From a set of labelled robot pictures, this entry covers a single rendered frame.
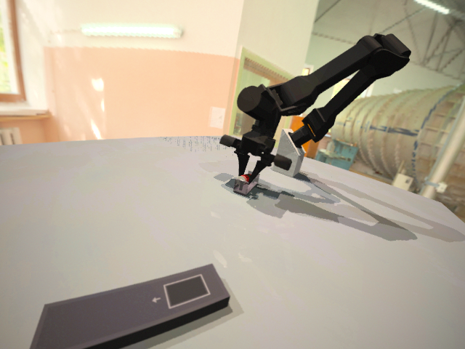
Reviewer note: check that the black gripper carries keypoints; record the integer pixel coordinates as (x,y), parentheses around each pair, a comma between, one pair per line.
(266,159)

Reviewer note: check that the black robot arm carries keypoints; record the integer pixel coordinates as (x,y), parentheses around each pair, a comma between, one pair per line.
(375,57)

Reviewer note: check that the red battery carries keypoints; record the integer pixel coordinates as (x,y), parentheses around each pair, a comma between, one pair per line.
(244,177)

